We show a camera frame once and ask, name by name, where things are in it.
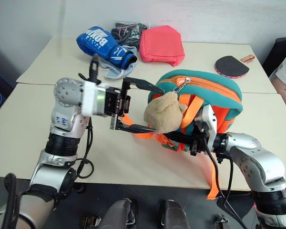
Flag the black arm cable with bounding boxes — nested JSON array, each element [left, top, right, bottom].
[[75, 54, 102, 179], [201, 130, 250, 229]]

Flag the dark grey rounded shape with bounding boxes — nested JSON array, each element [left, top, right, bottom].
[[101, 198, 137, 229], [159, 199, 191, 229]]

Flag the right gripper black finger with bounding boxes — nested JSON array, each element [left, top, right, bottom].
[[164, 133, 196, 144]]

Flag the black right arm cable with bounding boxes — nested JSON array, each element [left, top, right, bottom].
[[201, 130, 250, 229]]

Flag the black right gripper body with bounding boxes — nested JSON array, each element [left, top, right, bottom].
[[190, 133, 213, 156]]

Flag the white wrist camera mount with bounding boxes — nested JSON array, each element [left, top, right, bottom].
[[194, 104, 218, 153], [82, 81, 110, 117]]

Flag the pink fabric pouch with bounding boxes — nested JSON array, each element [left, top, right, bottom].
[[138, 25, 185, 67]]

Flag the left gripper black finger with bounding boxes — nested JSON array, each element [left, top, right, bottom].
[[122, 76, 165, 96], [109, 113, 158, 135]]

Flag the beige plush toy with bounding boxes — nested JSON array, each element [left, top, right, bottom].
[[143, 92, 188, 134]]

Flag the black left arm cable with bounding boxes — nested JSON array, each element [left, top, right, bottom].
[[75, 54, 102, 179]]

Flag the black shoulder cable loop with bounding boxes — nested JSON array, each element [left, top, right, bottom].
[[1, 173, 21, 229]]

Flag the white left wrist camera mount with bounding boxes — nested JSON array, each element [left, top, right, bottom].
[[82, 81, 110, 117]]

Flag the blue boxing glove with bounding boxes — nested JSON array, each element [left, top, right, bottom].
[[76, 26, 138, 70]]

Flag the black chair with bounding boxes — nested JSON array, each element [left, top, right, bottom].
[[262, 37, 286, 77]]

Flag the person in white shirt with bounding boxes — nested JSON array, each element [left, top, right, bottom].
[[268, 49, 286, 124]]

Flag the black table tennis paddle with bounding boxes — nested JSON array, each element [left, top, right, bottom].
[[214, 54, 255, 79]]

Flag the light blue cloth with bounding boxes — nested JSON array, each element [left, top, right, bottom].
[[97, 45, 138, 81]]

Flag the black plastic bag of items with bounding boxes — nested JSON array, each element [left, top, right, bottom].
[[111, 21, 150, 49]]

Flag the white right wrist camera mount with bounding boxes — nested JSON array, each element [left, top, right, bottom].
[[194, 104, 218, 153]]

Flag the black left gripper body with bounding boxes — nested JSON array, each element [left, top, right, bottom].
[[96, 86, 132, 118]]

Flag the orange and teal backpack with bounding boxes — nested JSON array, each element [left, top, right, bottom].
[[120, 69, 243, 200]]

